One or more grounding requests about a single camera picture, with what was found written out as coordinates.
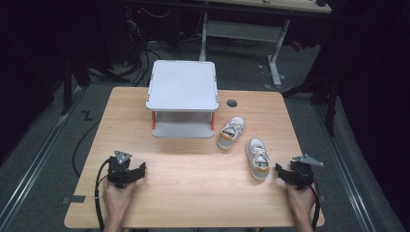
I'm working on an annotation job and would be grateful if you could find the metal floor rail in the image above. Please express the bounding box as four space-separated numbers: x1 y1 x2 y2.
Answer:
312 103 377 232
0 86 87 226

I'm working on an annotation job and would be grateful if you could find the bundle of black cables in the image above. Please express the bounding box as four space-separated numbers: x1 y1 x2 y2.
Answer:
124 18 163 88

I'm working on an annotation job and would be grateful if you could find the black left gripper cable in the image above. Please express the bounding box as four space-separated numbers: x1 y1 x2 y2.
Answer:
94 159 112 232

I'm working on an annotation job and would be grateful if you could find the thin black floor cable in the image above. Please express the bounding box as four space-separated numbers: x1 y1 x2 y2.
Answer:
72 118 103 178

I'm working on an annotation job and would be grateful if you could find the small white tan-heeled shoe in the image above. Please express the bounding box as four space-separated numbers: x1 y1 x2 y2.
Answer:
217 116 247 151
246 137 272 182

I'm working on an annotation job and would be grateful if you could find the white two-tier shoe rack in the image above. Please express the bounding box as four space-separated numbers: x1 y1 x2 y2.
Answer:
145 59 220 139

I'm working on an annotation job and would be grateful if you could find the white-legged background desk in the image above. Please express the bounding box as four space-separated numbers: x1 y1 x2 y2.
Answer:
198 0 333 90

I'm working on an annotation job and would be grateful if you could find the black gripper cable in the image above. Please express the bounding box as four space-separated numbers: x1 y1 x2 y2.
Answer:
94 159 112 232
307 184 322 232

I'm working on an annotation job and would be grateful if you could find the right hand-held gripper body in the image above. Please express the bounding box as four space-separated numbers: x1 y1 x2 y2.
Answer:
287 154 325 191

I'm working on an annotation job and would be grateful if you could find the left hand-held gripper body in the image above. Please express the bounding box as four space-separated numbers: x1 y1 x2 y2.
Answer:
106 150 137 189

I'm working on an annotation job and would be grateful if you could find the person's right hand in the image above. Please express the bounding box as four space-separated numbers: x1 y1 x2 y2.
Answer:
285 183 316 224

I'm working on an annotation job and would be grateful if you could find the dark equipment with red light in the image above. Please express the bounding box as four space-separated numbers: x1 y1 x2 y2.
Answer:
122 5 182 64

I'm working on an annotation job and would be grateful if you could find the black metal stand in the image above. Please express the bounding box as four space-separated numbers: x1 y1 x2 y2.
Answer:
60 57 92 116
281 72 340 136

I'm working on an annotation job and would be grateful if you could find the person's left hand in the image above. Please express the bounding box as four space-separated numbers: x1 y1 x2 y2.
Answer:
102 179 137 223

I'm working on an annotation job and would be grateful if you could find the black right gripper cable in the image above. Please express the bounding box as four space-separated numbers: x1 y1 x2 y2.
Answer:
307 184 322 232

